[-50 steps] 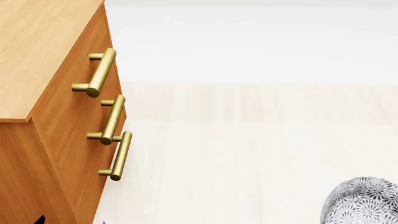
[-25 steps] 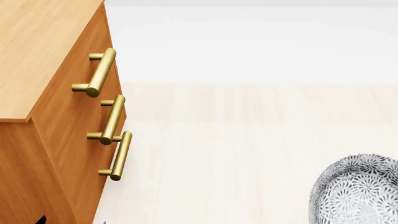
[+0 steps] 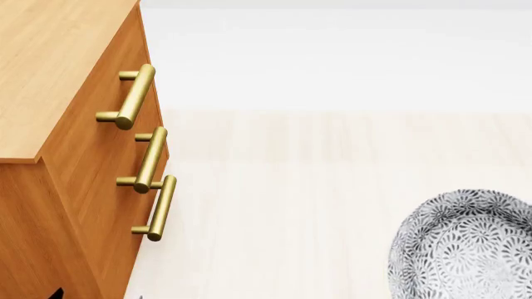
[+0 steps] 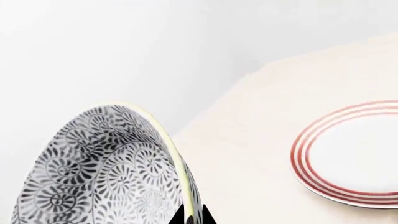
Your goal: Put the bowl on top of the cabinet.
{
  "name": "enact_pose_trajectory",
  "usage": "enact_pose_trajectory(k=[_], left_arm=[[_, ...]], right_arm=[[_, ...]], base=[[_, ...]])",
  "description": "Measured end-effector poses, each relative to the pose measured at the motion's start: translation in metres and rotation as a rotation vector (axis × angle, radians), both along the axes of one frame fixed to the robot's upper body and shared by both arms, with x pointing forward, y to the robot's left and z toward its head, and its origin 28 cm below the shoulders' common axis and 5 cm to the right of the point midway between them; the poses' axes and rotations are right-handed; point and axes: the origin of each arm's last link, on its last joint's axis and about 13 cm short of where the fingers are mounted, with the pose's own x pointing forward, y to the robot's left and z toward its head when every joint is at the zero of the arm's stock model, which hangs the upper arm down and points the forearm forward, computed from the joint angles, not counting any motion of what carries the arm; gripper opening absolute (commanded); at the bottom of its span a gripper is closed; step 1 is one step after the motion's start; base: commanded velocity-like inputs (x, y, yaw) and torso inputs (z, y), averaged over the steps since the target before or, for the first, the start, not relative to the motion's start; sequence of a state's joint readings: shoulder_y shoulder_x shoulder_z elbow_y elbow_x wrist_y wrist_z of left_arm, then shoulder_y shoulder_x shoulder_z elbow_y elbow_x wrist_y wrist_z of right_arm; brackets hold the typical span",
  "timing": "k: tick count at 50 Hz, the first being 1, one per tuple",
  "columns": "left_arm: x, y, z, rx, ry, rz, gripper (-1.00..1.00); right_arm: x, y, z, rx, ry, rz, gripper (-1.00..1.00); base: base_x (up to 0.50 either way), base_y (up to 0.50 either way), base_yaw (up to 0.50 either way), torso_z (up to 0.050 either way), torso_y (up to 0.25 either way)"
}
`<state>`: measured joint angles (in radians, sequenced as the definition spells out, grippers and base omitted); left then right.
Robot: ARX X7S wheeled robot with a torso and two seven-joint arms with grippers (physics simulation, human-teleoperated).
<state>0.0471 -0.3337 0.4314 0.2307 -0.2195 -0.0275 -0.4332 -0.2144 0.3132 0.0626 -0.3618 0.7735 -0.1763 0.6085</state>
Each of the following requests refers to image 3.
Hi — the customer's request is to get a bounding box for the wooden cabinet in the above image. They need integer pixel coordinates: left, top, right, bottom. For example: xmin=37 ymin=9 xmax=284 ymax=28
xmin=0 ymin=0 xmax=170 ymax=299

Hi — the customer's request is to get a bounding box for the medium brass drawer handle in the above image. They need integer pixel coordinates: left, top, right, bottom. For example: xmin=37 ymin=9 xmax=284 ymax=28
xmin=116 ymin=125 xmax=169 ymax=194

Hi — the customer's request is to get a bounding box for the small brass drawer handle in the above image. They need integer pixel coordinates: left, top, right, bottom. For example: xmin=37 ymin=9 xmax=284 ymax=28
xmin=131 ymin=174 xmax=178 ymax=242

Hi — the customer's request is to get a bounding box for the large brass drawer handle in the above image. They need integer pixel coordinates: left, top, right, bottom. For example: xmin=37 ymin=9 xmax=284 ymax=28
xmin=95 ymin=63 xmax=157 ymax=130

